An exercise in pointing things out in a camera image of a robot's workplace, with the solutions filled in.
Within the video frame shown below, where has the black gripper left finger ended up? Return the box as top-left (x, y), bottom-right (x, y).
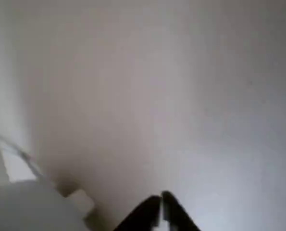
top-left (113, 195), bottom-right (162, 231)

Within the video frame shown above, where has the grey round container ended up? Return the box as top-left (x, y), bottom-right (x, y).
top-left (0, 179), bottom-right (96, 231)

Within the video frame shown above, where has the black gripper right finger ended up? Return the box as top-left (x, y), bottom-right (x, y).
top-left (161, 191), bottom-right (202, 231)

